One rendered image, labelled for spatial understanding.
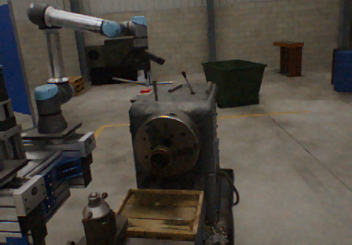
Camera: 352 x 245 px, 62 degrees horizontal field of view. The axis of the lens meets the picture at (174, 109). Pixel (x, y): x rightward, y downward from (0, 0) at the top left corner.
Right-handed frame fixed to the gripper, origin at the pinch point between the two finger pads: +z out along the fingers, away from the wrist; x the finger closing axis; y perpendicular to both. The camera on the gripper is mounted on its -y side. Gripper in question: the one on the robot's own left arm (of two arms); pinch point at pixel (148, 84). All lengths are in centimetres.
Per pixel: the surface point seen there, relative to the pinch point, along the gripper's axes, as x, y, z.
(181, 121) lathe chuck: 23.2, -20.6, 13.7
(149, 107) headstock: 6.4, -0.8, 11.3
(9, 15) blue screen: -332, 338, -77
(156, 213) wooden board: 47, -11, 46
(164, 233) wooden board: 61, -18, 45
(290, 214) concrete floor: -85, -90, 135
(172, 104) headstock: 5.1, -12.9, 10.3
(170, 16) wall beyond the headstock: -957, 171, -81
